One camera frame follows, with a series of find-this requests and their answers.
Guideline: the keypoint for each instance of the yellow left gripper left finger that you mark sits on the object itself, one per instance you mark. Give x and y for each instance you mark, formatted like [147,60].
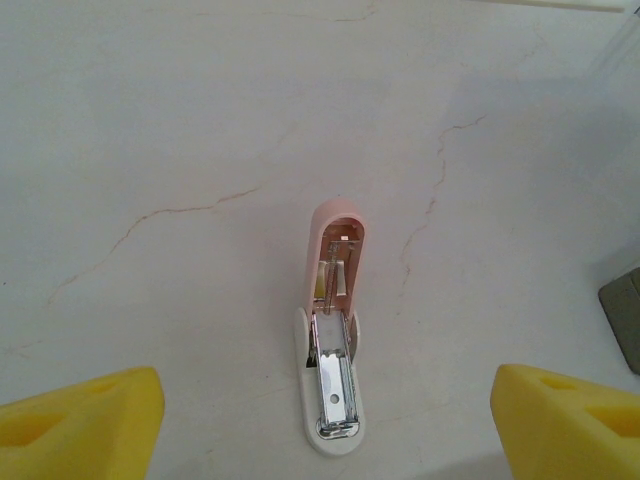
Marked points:
[75,430]

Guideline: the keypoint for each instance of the pink and white stapler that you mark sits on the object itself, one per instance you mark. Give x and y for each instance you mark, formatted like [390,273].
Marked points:
[332,380]

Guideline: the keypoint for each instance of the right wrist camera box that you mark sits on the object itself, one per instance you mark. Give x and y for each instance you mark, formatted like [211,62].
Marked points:
[625,320]

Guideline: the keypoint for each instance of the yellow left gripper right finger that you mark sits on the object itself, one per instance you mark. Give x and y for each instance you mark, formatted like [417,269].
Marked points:
[565,430]

